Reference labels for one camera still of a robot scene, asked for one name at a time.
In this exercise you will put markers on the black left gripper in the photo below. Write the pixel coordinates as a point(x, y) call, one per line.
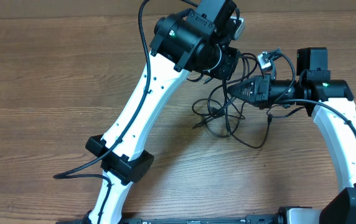
point(226, 71)

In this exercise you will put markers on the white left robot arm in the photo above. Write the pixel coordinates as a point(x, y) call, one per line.
point(193, 40)

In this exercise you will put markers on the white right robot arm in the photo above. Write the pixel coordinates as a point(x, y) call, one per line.
point(330, 103)

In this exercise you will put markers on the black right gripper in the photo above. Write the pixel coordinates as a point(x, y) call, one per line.
point(261, 91)

